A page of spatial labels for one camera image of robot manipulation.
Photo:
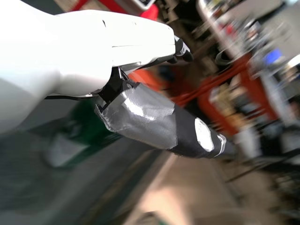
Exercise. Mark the red plastic stool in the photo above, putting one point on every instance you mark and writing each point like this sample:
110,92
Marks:
151,12

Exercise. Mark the orange metal cart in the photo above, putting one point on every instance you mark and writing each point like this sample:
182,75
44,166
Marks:
211,93

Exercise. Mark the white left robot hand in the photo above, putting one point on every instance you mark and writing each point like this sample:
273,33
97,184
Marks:
70,51

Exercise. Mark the open cardboard box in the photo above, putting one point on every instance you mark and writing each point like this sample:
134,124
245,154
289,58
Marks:
187,199

